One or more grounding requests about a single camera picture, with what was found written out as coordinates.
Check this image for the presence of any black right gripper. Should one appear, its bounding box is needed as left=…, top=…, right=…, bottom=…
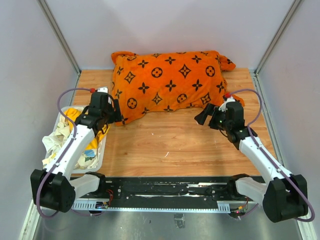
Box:
left=194, top=103, right=231, bottom=131

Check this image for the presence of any orange patterned plush pillowcase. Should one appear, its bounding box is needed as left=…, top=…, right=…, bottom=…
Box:
left=111, top=50, right=236, bottom=126

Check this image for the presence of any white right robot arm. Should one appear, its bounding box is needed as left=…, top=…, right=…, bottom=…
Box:
left=194, top=101, right=309, bottom=223

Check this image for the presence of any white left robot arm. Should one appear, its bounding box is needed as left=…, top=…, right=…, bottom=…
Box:
left=30, top=87, right=122, bottom=219

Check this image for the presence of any yellow cloth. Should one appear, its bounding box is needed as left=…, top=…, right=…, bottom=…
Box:
left=64, top=107, right=111, bottom=150

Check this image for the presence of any white printed cloth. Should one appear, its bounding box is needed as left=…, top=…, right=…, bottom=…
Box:
left=42, top=115, right=102, bottom=170

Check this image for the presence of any white plastic basket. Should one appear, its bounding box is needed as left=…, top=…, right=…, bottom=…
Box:
left=45, top=105, right=106, bottom=174

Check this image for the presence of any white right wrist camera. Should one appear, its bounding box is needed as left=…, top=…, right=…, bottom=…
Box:
left=218, top=93, right=236, bottom=112

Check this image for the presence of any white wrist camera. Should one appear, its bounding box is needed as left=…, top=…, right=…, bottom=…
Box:
left=218, top=93, right=236, bottom=112
left=97, top=86, right=112, bottom=104

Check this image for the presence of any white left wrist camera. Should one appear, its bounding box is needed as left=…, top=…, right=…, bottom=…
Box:
left=97, top=86, right=112, bottom=104

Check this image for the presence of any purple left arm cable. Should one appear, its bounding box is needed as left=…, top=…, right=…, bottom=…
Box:
left=35, top=87, right=96, bottom=219

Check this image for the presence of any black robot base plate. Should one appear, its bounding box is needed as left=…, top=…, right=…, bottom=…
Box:
left=77, top=176, right=258, bottom=210

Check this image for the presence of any grey slotted cable duct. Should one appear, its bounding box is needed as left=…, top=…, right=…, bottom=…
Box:
left=71, top=197, right=231, bottom=214

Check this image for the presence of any left aluminium frame post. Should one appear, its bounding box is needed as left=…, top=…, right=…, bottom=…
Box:
left=36, top=0, right=82, bottom=75

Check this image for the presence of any aluminium frame post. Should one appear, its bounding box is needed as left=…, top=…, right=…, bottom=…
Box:
left=254, top=0, right=305, bottom=75
left=36, top=0, right=82, bottom=75

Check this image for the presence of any right aluminium frame post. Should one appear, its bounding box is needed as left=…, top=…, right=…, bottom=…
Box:
left=254, top=0, right=305, bottom=75

